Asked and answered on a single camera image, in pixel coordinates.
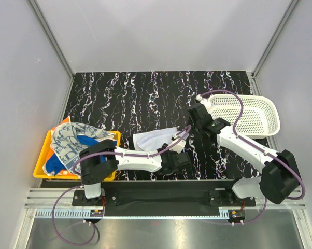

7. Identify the white slotted cable duct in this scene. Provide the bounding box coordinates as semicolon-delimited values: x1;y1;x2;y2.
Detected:
35;208;104;219

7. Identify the blue patterned grey towel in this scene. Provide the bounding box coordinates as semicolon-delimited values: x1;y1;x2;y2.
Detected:
43;122;115;176

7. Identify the white perforated basket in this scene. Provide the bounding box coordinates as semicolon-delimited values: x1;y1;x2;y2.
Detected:
208;94;280;139

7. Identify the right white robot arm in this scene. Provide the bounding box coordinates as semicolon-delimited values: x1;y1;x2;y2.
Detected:
188;103;302;206

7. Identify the yellow plastic bin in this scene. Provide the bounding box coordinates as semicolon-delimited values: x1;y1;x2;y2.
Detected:
33;131;121;180

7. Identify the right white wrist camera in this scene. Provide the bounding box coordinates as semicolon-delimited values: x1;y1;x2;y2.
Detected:
196;94;211;111

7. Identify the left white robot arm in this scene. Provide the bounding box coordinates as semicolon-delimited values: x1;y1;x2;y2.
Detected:
77;140;192;205

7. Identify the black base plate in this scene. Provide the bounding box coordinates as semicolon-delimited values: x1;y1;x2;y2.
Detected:
72;180;256;218

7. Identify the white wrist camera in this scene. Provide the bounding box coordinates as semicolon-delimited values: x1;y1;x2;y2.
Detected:
196;94;211;111
169;139;186;153

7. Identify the white towel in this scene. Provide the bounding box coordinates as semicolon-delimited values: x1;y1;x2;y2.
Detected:
133;127;178;151

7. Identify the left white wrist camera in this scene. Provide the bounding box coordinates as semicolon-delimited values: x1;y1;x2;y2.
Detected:
169;139;186;153

